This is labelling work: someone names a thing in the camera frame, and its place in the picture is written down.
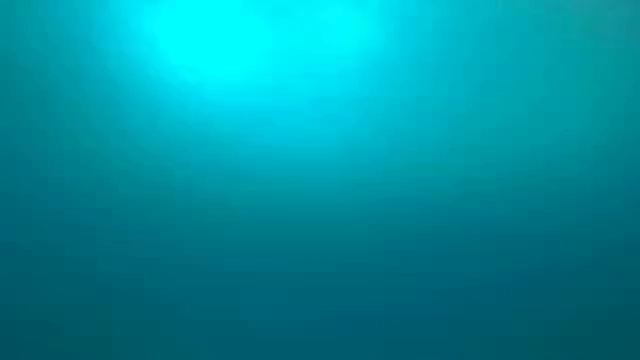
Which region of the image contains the blue plastic bin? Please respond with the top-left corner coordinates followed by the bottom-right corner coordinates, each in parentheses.
top-left (0, 0), bottom-right (640, 360)

